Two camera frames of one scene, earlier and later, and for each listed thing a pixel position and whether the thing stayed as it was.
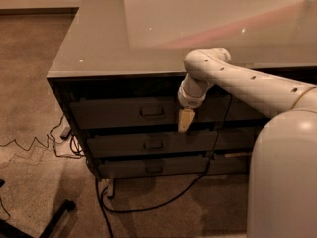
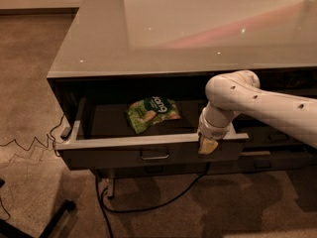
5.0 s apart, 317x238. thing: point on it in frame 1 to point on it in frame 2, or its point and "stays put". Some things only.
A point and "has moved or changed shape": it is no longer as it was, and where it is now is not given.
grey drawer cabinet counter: [120, 70] stays put
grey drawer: [146, 113] has moved or changed shape
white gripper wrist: [189, 100] to [213, 130]
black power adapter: [65, 132] stays put
